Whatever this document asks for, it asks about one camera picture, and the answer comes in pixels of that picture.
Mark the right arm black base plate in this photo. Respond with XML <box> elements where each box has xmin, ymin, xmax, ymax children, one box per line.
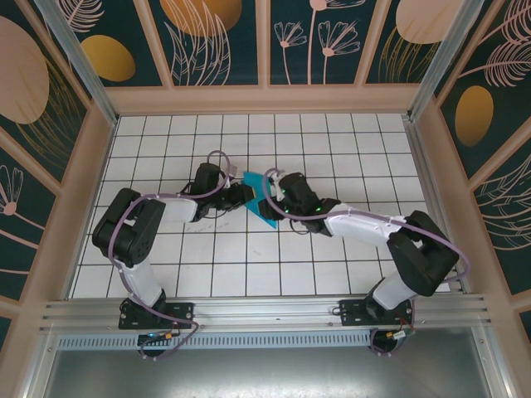
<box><xmin>339</xmin><ymin>298</ymin><xmax>416</xmax><ymax>328</ymax></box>

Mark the aluminium mounting rail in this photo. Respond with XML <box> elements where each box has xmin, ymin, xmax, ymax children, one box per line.
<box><xmin>39</xmin><ymin>294</ymin><xmax>493</xmax><ymax>332</ymax></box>

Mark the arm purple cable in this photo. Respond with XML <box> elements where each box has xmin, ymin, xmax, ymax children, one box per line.
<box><xmin>107</xmin><ymin>149</ymin><xmax>234</xmax><ymax>361</ymax></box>
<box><xmin>263</xmin><ymin>167</ymin><xmax>473</xmax><ymax>357</ymax></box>

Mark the aluminium frame post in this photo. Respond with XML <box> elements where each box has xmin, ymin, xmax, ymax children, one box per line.
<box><xmin>408</xmin><ymin>0</ymin><xmax>494</xmax><ymax>121</ymax></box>
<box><xmin>32</xmin><ymin>0</ymin><xmax>119</xmax><ymax>125</ymax></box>

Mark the slotted grey cable duct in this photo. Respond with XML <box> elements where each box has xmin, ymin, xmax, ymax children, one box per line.
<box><xmin>57</xmin><ymin>334</ymin><xmax>374</xmax><ymax>349</ymax></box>

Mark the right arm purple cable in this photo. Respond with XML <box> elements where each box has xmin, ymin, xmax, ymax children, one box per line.
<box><xmin>263</xmin><ymin>167</ymin><xmax>473</xmax><ymax>357</ymax></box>

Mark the aluminium side rail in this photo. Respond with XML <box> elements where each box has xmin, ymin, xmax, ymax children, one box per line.
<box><xmin>404</xmin><ymin>118</ymin><xmax>470</xmax><ymax>295</ymax></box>

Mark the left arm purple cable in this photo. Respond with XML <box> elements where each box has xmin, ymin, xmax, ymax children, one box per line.
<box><xmin>107</xmin><ymin>149</ymin><xmax>234</xmax><ymax>361</ymax></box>

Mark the blue paper sheet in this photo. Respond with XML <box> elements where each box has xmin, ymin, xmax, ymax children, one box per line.
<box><xmin>241</xmin><ymin>170</ymin><xmax>283</xmax><ymax>230</ymax></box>

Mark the brushed metal panel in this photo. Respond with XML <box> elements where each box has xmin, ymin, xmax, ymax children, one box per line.
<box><xmin>41</xmin><ymin>350</ymin><xmax>499</xmax><ymax>398</ymax></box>

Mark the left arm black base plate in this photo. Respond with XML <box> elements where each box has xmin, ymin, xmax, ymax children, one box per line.
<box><xmin>119</xmin><ymin>301</ymin><xmax>196</xmax><ymax>331</ymax></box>

